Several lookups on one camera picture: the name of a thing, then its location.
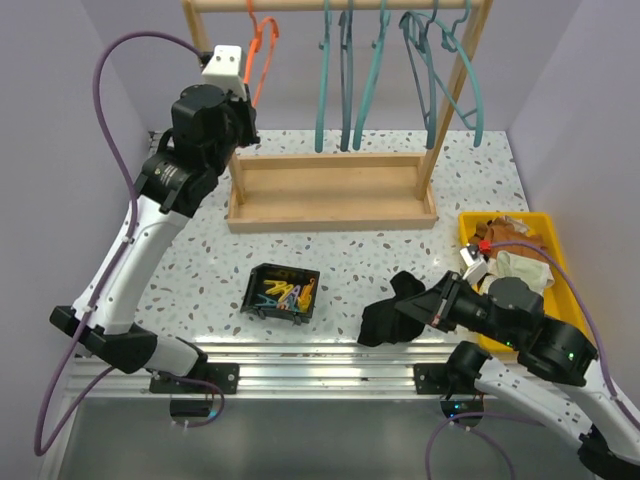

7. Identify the wooden clothes rack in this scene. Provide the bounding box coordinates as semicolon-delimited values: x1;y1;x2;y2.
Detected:
181;0;494;234

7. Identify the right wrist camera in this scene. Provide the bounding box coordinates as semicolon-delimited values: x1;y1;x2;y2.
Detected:
460;243;489;285

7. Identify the black underwear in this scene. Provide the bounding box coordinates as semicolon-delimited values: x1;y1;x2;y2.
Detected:
357;271;426;347

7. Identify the teal hanger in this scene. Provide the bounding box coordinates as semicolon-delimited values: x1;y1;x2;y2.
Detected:
314;0;332;153
399;10;437;150
352;0;391;151
417;1;493;150

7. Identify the black clip box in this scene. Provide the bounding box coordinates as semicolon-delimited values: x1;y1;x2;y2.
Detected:
240;263;320;325

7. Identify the yellow clothespin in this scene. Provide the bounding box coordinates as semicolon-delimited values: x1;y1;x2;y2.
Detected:
263;279;294;296

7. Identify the orange clothespin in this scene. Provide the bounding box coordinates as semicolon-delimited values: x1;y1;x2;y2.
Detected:
298;278;315;303

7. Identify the teal clothespin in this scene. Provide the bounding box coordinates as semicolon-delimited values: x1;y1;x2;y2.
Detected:
255;294;279;308

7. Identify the brown underwear in bin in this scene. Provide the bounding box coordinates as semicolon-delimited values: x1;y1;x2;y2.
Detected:
469;217;547;262

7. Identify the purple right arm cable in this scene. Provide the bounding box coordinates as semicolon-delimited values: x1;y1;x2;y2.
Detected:
423;239;640;480

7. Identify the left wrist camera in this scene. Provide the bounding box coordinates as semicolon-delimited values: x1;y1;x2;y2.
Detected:
201;44;247;101

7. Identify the yellow plastic bin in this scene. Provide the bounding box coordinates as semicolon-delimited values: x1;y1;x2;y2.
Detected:
458;211;591;340

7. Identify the orange hanger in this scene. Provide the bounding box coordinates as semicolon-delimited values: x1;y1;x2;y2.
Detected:
243;0;280;109

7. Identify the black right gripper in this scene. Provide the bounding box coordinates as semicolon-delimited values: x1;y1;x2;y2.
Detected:
395;269;520;347

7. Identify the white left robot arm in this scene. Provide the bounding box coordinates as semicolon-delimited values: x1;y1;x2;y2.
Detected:
50;84;260;393

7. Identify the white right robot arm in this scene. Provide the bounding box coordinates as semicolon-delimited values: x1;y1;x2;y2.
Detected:
395;272;639;479

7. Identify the pale green underwear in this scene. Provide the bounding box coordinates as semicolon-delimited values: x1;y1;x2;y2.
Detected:
480;250;555;295

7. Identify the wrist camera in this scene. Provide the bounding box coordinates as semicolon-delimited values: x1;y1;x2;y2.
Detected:
460;243;489;285
201;44;247;101

